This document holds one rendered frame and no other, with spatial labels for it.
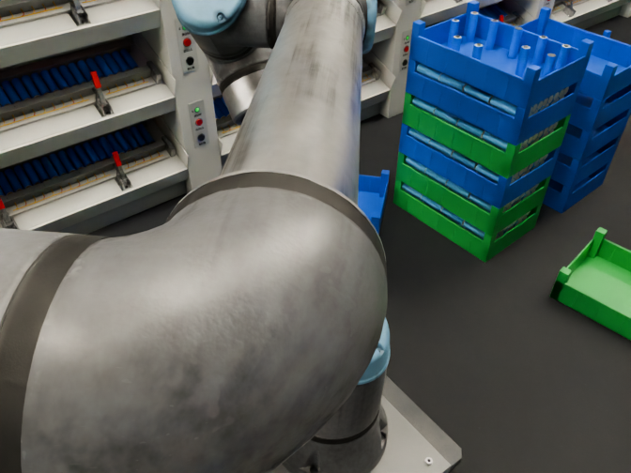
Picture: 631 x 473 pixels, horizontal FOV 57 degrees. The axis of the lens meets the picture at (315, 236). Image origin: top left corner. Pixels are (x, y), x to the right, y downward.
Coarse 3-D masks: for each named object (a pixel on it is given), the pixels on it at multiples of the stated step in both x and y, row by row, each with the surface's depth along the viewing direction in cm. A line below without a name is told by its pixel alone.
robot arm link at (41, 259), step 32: (0, 256) 21; (32, 256) 21; (64, 256) 21; (0, 288) 20; (32, 288) 20; (0, 320) 19; (32, 320) 19; (0, 352) 18; (32, 352) 18; (0, 384) 18; (0, 416) 18; (0, 448) 18
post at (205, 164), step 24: (168, 0) 122; (168, 24) 124; (168, 48) 127; (192, 72) 134; (192, 96) 138; (168, 120) 145; (192, 144) 145; (216, 144) 149; (192, 168) 149; (216, 168) 154
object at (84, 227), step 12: (372, 108) 186; (156, 192) 151; (168, 192) 153; (180, 192) 156; (132, 204) 148; (144, 204) 150; (156, 204) 153; (96, 216) 143; (108, 216) 145; (120, 216) 148; (72, 228) 141; (84, 228) 143; (96, 228) 145
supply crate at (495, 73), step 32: (416, 32) 123; (448, 32) 131; (480, 32) 134; (512, 32) 127; (448, 64) 120; (480, 64) 114; (512, 64) 124; (544, 64) 124; (576, 64) 114; (512, 96) 111; (544, 96) 112
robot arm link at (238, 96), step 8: (256, 72) 78; (240, 80) 78; (248, 80) 78; (256, 80) 78; (232, 88) 79; (240, 88) 78; (248, 88) 78; (224, 96) 80; (232, 96) 79; (240, 96) 78; (248, 96) 78; (232, 104) 79; (240, 104) 78; (248, 104) 78; (232, 112) 80; (240, 112) 79; (240, 120) 82
